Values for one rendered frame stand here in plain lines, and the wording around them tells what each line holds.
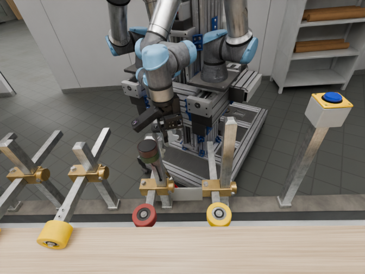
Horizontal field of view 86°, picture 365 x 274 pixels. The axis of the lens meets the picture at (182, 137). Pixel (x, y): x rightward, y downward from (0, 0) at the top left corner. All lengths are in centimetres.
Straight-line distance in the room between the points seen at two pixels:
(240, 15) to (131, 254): 91
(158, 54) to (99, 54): 299
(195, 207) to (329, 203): 58
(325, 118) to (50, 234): 82
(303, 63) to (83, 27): 329
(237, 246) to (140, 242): 29
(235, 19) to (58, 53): 322
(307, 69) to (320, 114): 314
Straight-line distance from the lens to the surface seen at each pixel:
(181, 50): 64
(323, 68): 387
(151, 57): 56
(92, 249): 73
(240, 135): 203
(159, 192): 83
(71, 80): 395
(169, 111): 66
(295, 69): 368
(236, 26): 92
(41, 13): 372
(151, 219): 70
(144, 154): 58
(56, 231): 73
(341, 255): 75
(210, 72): 108
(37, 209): 122
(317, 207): 105
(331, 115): 64
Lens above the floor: 152
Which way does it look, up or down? 41 degrees down
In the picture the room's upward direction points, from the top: 7 degrees counter-clockwise
